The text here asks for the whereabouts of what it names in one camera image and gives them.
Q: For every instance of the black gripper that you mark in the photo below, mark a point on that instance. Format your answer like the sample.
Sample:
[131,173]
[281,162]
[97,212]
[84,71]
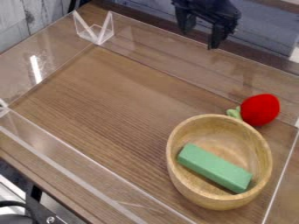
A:
[212,11]

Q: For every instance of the red plush strawberry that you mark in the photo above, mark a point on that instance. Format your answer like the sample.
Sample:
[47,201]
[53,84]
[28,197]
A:
[257,110]

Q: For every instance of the green foam block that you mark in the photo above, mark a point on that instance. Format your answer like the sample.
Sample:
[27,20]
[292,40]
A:
[213,168]

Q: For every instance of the wooden bowl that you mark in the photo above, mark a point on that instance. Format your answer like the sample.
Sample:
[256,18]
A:
[233,141]

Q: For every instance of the clear acrylic corner bracket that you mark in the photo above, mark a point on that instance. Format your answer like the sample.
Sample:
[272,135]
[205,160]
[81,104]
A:
[97,34]

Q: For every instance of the clear acrylic tray wall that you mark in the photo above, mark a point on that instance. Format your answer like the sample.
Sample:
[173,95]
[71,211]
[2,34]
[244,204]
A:
[84,185]

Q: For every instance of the black metal table bracket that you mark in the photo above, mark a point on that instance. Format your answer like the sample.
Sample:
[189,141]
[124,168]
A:
[44,216]

